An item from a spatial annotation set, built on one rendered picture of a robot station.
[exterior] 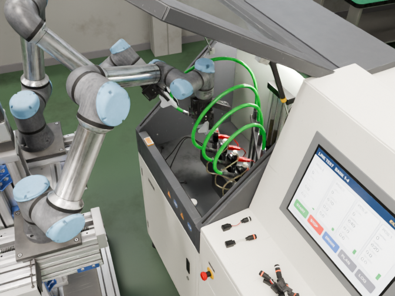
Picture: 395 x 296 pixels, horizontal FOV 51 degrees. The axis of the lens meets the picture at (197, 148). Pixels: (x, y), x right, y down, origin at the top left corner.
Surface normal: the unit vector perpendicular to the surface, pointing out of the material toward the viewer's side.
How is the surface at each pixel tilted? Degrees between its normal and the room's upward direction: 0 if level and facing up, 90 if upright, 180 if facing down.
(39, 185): 8
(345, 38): 0
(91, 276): 0
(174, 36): 90
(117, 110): 84
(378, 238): 76
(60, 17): 90
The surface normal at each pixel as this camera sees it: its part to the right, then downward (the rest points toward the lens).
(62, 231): 0.70, 0.57
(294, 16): 0.01, -0.73
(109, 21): 0.34, 0.65
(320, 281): -0.86, 0.12
